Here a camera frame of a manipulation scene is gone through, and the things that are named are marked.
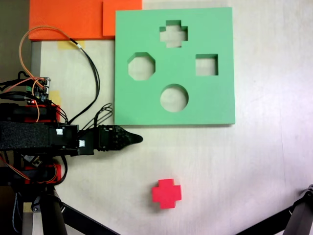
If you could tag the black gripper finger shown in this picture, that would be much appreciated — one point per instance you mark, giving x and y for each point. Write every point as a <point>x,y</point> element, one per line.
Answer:
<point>128,138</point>

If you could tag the red cross columnar block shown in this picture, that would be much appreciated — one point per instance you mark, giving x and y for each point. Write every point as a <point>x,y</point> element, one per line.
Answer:
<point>166,194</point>

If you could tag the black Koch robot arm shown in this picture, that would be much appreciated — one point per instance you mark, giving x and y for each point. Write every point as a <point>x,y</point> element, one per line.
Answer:
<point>24,134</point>

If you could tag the large flat orange block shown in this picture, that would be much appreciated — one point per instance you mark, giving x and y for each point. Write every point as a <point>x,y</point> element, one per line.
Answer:
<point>66,19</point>

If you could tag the red printed base clamp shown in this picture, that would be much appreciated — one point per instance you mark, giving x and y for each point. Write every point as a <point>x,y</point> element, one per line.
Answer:
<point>58,110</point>
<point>58,171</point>

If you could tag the small yellow tape piece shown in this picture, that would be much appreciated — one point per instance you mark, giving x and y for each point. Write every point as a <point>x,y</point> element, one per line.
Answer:
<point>27,208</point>
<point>55,96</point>

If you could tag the small black adapter board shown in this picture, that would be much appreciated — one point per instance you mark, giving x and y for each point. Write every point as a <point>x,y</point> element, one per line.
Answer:
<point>36,162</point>

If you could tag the circuit board with green terminal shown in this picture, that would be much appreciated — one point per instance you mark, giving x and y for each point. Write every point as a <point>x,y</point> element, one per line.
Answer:
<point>39,91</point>

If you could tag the thin black tripod strut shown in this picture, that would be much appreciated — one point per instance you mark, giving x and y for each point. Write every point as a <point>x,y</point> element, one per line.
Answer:
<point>90,221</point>
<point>266,221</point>

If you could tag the green board with shaped holes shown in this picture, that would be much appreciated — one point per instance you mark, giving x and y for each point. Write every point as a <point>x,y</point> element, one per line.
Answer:
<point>210,102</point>

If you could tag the thick black tripod leg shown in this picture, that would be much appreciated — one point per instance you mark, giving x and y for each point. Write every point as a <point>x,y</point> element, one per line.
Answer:
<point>300,215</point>
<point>50,215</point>

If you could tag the wide yellow tape piece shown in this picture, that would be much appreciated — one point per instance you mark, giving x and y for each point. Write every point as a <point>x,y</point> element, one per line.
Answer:
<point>64,45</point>

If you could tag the grey metal strip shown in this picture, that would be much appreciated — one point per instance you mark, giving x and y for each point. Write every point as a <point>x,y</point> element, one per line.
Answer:
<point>35,58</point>

